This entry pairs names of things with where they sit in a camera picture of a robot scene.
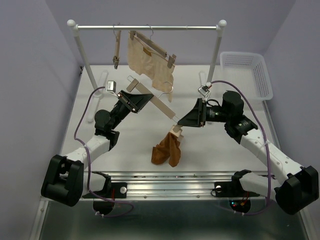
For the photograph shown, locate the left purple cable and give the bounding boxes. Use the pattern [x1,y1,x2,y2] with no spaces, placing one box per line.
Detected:
[73,86,135,218]

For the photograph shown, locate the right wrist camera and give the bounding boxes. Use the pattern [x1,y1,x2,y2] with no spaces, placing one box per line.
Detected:
[197,82,212,101]

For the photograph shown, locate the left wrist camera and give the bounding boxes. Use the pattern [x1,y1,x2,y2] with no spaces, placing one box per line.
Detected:
[106,80,117,93]

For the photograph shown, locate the beige underwear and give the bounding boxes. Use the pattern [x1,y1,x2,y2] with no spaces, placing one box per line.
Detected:
[127,34,176,102]

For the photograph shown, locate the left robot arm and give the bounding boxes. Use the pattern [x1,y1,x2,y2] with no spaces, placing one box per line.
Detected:
[41,90,153,207]

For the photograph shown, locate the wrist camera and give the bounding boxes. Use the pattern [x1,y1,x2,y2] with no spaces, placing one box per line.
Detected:
[197,82,212,101]
[106,80,117,93]

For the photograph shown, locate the white metal clothes rack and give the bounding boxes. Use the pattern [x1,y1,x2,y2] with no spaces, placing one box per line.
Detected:
[67,19,227,89]

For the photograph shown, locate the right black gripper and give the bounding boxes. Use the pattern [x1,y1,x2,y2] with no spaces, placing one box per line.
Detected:
[177,98,231,128]

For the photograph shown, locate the empty left wooden hanger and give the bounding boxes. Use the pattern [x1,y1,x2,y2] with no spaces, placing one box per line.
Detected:
[112,28,122,70]

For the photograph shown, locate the aluminium mounting rail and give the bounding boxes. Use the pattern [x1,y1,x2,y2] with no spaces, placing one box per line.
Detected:
[41,171,278,202]

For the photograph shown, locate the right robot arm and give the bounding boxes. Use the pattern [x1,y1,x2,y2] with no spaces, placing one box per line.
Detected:
[178,91,320,215]

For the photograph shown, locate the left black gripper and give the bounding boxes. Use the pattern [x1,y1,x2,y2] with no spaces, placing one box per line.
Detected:
[110,90,153,130]

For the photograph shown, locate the white plastic basket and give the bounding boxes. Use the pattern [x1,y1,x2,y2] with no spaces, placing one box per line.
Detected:
[220,51,273,101]

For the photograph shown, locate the brown underwear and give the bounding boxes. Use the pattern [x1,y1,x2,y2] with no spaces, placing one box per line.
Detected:
[151,132,181,168]

